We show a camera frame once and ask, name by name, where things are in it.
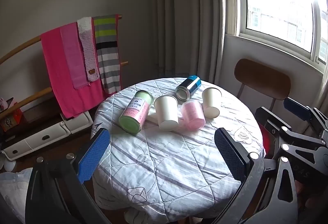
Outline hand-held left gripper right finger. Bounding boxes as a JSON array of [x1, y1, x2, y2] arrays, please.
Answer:
[[214, 127, 299, 224]]

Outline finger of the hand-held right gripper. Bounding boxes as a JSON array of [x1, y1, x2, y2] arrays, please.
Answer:
[[283, 97, 328, 137], [255, 106, 328, 153]]

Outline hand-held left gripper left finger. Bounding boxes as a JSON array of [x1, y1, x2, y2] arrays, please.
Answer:
[[25, 127, 113, 224]]

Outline pink plastic cup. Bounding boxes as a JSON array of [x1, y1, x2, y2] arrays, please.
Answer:
[[180, 100, 206, 130]]

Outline white paper cup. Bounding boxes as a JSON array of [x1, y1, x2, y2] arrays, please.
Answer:
[[202, 87, 222, 119], [153, 95, 179, 131]]

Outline red seat cushion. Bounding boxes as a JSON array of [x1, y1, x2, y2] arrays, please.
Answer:
[[259, 124, 272, 158]]

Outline brown wooden chair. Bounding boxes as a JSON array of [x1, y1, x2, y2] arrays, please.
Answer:
[[234, 58, 292, 117]]

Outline white plastic storage box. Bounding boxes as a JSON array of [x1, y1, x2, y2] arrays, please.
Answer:
[[0, 110, 94, 161]]

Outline green and pink canister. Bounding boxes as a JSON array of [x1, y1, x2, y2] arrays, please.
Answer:
[[118, 90, 154, 134]]

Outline white quilted tablecloth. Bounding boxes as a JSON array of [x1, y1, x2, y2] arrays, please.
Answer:
[[91, 77, 265, 217]]

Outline hot pink towel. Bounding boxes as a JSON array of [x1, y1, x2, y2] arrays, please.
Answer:
[[40, 23, 104, 119]]

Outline blue and white can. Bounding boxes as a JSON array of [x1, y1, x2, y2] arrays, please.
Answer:
[[175, 75, 202, 100]]

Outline small white round object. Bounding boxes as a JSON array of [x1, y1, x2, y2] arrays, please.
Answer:
[[2, 160, 16, 172]]

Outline white patterned cloth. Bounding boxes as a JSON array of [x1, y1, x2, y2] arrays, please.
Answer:
[[0, 170, 34, 224]]

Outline red cardboard box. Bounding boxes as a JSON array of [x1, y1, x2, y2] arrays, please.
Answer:
[[0, 97, 25, 133]]

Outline striped grey and green scarf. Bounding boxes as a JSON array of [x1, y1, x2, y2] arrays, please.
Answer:
[[92, 15, 121, 95]]

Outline light pink towel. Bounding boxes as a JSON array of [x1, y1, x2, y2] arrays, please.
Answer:
[[60, 22, 91, 90]]

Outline white and pink knitted scarf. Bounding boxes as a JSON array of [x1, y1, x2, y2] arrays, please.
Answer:
[[77, 17, 99, 82]]

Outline white framed window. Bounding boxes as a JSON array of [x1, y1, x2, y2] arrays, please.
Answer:
[[231, 0, 328, 73]]

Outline wooden towel rack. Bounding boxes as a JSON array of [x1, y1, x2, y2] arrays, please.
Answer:
[[0, 15, 129, 122]]

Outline grey curtain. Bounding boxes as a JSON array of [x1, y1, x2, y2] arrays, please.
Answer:
[[149, 0, 246, 84]]

